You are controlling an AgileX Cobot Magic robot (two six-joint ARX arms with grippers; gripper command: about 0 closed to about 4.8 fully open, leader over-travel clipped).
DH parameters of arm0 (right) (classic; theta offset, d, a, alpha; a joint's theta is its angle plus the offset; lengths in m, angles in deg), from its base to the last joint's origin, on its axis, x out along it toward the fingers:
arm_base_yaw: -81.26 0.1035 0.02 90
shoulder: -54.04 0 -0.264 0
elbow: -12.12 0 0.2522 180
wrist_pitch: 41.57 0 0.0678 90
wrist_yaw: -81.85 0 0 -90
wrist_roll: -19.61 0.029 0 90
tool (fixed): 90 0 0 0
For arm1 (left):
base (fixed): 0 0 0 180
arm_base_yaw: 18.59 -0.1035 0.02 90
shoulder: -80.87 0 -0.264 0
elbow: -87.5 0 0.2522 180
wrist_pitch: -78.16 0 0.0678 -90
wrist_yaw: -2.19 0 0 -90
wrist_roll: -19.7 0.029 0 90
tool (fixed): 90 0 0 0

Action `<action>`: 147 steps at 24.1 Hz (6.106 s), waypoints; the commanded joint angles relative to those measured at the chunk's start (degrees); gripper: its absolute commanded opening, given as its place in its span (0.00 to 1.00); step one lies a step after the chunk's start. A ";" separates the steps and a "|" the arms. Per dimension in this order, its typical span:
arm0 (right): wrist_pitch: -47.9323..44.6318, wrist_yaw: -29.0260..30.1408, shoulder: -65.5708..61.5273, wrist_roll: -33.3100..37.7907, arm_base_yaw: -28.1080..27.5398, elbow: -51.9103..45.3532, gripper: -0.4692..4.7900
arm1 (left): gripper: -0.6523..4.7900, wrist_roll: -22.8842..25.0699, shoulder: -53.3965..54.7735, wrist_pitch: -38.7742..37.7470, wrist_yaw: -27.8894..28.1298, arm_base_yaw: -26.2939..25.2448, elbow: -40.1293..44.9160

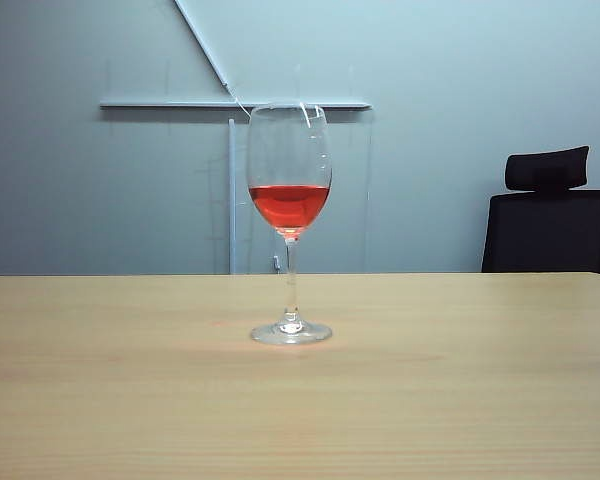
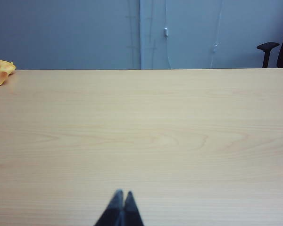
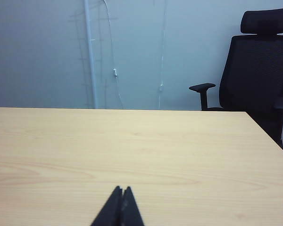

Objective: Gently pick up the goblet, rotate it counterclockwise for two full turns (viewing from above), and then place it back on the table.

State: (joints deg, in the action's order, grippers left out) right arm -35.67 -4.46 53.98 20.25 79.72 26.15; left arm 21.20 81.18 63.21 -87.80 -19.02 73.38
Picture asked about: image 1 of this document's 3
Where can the black office chair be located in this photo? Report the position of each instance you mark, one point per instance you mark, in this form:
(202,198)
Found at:
(545,230)

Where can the wine glass with red liquid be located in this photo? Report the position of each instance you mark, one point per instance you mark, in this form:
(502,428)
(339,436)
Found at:
(290,210)

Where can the diagonal white wall conduit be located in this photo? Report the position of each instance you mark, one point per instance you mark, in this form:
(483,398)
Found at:
(202,45)

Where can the horizontal white wall conduit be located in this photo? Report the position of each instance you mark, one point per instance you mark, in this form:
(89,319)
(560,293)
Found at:
(180,104)

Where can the vertical white wall conduit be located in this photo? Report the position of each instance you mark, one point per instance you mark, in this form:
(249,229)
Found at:
(232,200)

